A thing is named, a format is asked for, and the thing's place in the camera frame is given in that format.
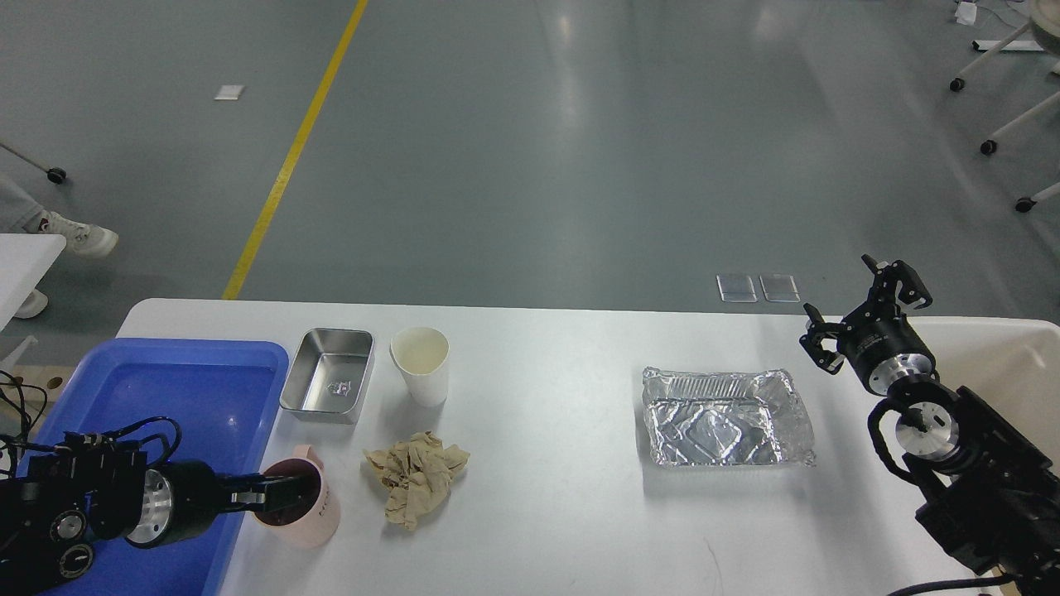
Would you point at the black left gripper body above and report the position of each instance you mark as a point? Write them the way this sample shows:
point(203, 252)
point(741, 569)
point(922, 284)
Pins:
point(181, 501)

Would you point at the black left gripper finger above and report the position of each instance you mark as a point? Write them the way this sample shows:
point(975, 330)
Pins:
point(296, 484)
point(273, 509)

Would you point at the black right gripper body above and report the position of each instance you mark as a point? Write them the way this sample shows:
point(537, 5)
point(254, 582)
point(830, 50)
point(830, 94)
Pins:
point(883, 351)

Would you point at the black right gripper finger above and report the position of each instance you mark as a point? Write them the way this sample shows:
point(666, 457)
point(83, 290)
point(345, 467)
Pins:
point(818, 331)
point(895, 285)

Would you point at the pink mug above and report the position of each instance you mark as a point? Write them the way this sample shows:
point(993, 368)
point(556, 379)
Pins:
point(320, 524)

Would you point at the stainless steel rectangular container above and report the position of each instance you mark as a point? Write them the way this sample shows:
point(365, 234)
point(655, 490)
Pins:
point(328, 380)

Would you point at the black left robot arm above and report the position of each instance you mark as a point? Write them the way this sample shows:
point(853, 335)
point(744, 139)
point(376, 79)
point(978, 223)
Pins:
point(94, 487)

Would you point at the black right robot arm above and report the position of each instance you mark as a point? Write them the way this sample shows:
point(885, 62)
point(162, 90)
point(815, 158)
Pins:
point(991, 498)

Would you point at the right clear floor plate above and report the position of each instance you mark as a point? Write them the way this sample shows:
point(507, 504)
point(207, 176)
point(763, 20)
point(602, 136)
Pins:
point(780, 288)

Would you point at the clear floor plate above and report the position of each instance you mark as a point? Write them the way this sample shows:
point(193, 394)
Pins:
point(780, 288)
point(736, 288)

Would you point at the blue plastic tray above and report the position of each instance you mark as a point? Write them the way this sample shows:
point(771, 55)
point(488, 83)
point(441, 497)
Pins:
point(225, 396)

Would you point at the left clear floor plate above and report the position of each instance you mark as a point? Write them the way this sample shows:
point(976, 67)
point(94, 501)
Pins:
point(736, 288)

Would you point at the white plastic bin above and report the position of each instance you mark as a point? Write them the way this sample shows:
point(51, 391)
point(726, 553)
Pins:
point(1012, 364)

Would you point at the crumpled brown paper napkin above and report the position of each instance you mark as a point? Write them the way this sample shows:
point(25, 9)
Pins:
point(418, 474)

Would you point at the aluminium foil tray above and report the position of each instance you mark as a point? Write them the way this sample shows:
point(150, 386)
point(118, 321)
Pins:
point(726, 420)

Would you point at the white paper cup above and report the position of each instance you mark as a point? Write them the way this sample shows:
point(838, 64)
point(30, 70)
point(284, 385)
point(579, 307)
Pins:
point(421, 355)

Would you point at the white side table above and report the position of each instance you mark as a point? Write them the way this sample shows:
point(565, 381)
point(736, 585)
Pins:
point(25, 258)

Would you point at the person in grey trousers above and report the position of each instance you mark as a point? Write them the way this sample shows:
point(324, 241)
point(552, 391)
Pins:
point(21, 213)

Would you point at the black caster left stand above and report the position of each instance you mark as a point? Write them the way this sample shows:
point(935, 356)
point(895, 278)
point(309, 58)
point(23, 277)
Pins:
point(55, 174)

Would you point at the white paper scrap on floor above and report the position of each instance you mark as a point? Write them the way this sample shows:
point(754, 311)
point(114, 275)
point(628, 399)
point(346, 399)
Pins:
point(229, 92)

